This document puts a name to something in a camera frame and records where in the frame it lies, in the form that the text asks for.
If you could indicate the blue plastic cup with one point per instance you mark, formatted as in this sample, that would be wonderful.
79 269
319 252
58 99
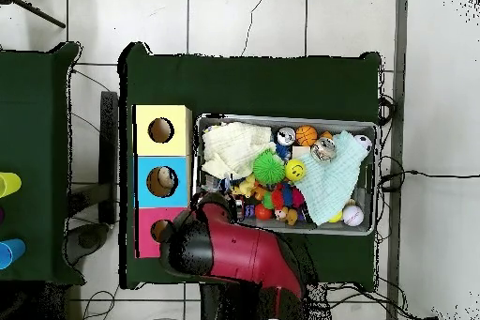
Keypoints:
11 253

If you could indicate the white baseball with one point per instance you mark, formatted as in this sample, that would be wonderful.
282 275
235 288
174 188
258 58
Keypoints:
353 216

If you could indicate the yellow plastic cup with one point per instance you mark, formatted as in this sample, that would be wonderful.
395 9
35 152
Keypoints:
9 184

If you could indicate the black tripod leg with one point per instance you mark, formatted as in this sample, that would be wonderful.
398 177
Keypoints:
37 12

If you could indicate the colourful spiky caterpillar toy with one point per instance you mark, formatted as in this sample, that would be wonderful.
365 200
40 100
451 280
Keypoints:
285 196

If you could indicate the mint green waffle cloth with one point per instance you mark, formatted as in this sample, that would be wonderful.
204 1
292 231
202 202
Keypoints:
330 185

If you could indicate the green spiky toy with eyes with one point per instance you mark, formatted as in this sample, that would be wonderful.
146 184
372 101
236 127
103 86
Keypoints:
269 167

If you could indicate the orange toy basketball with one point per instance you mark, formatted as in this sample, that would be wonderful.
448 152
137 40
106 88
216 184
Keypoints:
306 136

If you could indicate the wooden box with three holes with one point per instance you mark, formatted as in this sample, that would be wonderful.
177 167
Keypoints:
176 140

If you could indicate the dark green table cloth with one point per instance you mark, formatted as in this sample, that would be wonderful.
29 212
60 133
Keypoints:
262 87

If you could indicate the red orange ball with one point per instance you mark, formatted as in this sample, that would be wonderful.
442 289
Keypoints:
263 212

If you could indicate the green cloth side table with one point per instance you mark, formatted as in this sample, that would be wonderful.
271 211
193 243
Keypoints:
33 128

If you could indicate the yellow smiley ball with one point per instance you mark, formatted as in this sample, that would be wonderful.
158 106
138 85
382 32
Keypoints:
295 170

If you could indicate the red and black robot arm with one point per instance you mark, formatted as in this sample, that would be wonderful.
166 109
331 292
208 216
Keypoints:
243 252

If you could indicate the cream yellow waffle cloth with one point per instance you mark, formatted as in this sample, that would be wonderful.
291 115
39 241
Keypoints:
232 147

